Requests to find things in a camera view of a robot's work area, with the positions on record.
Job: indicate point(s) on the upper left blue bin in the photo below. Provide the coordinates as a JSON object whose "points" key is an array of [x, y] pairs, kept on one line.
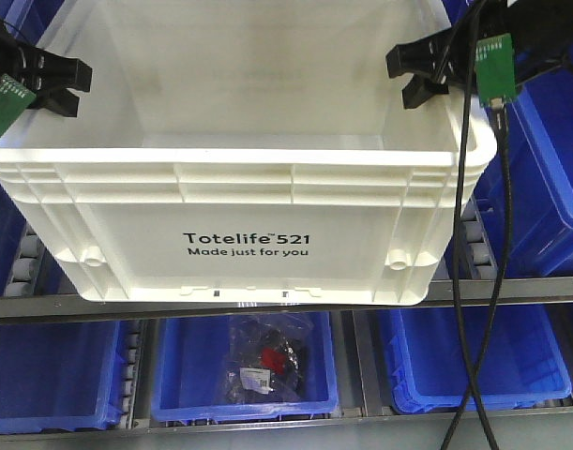
{"points": [[28, 20]]}

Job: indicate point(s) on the right green circuit board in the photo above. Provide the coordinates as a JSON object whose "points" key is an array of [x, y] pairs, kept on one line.
{"points": [[495, 71]]}

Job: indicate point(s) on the blue plastic bin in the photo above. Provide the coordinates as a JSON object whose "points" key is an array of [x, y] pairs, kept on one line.
{"points": [[541, 168]]}

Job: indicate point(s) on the right white roller track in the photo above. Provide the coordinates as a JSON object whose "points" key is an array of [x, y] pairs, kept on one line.
{"points": [[477, 247]]}

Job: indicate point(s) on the plastic bag of parts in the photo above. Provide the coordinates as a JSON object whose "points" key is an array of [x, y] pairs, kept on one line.
{"points": [[267, 358]]}

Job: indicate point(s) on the lower right blue bin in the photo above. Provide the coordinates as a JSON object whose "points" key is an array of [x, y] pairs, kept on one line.
{"points": [[523, 365]]}

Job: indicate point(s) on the steel shelf table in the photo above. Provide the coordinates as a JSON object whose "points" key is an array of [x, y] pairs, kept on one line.
{"points": [[365, 419]]}

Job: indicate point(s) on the left white roller track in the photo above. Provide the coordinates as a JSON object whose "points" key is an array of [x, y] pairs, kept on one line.
{"points": [[23, 275]]}

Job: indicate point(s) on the lower left blue bin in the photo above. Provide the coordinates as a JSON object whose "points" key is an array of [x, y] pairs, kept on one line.
{"points": [[61, 376]]}

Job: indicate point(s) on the white roller track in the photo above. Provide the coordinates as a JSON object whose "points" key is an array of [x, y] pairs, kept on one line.
{"points": [[23, 275], [477, 247]]}

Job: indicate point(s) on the lower roller track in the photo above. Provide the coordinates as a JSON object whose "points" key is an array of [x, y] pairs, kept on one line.
{"points": [[130, 372]]}

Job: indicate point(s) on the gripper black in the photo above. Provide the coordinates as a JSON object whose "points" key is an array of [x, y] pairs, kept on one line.
{"points": [[542, 38], [44, 73]]}

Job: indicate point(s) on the left green circuit board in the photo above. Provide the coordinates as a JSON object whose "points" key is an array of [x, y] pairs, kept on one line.
{"points": [[14, 100]]}

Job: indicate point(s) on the white plastic Totelife crate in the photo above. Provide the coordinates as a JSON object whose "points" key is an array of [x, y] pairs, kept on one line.
{"points": [[241, 151]]}

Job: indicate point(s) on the lower middle blue bin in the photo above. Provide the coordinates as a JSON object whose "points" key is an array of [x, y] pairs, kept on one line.
{"points": [[189, 365]]}

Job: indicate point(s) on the green circuit board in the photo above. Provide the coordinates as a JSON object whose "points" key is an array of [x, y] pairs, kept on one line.
{"points": [[495, 71], [14, 100]]}

